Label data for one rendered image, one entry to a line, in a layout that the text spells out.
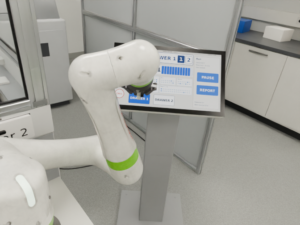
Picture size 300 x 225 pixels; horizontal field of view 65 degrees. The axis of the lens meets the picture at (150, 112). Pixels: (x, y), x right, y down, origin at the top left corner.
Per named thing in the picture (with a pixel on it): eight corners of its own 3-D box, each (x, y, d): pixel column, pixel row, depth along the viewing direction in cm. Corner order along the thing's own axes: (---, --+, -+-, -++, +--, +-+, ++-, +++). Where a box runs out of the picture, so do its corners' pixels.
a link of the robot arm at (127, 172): (108, 180, 95) (128, 158, 101) (131, 197, 88) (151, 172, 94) (93, 152, 83) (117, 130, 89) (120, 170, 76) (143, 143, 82)
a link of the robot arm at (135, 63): (168, 67, 56) (153, 26, 58) (117, 81, 55) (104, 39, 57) (162, 84, 70) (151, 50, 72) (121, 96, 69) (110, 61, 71)
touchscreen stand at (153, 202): (186, 264, 143) (228, 121, 91) (111, 259, 142) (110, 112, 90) (179, 196, 186) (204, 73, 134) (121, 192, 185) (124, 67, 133)
